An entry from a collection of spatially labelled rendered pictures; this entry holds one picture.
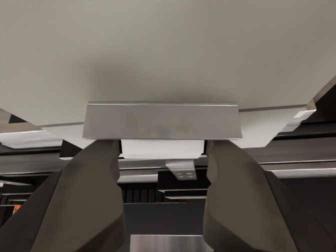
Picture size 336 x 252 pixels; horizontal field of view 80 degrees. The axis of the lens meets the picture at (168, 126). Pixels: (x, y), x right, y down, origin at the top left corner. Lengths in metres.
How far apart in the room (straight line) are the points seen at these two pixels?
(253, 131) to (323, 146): 0.36
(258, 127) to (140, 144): 0.10
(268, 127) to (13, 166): 0.61
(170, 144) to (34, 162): 0.48
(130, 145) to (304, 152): 0.40
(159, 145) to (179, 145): 0.02
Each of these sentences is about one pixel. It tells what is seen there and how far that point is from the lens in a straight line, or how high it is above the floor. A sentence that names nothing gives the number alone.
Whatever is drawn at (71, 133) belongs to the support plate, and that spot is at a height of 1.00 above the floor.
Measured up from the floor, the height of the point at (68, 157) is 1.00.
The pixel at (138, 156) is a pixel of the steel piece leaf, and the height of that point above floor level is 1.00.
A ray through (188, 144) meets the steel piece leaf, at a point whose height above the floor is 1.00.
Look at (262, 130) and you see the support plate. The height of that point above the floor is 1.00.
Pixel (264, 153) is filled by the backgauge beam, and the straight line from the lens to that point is 0.48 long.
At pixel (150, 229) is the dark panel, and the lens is 0.75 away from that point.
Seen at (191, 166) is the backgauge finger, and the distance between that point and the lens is 0.27.
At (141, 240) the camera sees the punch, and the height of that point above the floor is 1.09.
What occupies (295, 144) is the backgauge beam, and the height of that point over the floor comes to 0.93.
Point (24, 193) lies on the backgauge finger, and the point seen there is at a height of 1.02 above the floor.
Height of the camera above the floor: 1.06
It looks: 22 degrees down
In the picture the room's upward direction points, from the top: 179 degrees clockwise
